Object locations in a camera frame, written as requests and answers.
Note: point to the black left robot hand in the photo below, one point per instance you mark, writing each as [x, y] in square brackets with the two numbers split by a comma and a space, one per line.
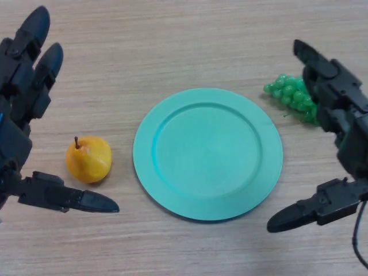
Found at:
[17, 86]

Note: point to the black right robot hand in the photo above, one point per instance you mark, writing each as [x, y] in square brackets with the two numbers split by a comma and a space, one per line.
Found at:
[345, 109]

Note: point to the green grape bunch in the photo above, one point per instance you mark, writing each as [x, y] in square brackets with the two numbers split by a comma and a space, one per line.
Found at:
[290, 92]

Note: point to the green round plate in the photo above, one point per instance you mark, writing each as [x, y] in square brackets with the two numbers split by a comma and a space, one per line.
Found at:
[207, 155]

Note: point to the yellow pear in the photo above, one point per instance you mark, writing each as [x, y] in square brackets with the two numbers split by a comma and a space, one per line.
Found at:
[89, 164]

